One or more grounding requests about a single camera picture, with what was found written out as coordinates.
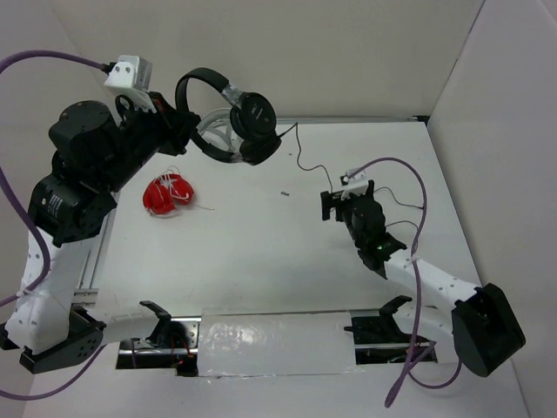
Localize black headphones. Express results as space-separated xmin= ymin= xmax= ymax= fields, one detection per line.
xmin=175 ymin=67 xmax=282 ymax=165

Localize black headphone cable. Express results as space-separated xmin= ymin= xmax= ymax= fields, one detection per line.
xmin=278 ymin=122 xmax=430 ymax=245

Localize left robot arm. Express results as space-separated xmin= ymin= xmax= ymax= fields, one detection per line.
xmin=1 ymin=92 xmax=200 ymax=374

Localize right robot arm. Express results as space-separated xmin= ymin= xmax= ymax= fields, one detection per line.
xmin=320 ymin=179 xmax=526 ymax=377

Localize white headphones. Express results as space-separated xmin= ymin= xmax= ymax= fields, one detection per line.
xmin=197 ymin=108 xmax=243 ymax=163

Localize red headphones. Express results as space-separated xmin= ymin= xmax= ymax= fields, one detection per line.
xmin=142 ymin=165 xmax=212 ymax=217

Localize white taped cover plate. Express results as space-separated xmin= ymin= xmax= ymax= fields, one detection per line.
xmin=198 ymin=312 xmax=357 ymax=377

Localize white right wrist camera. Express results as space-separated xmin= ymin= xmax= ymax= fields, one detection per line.
xmin=340 ymin=169 xmax=369 ymax=200

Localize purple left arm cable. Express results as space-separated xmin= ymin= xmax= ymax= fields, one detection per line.
xmin=0 ymin=51 xmax=115 ymax=401

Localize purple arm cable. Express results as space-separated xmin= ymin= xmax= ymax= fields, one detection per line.
xmin=0 ymin=51 xmax=115 ymax=401
xmin=346 ymin=157 xmax=463 ymax=409

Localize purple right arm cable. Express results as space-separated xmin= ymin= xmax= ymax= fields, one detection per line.
xmin=346 ymin=157 xmax=463 ymax=409

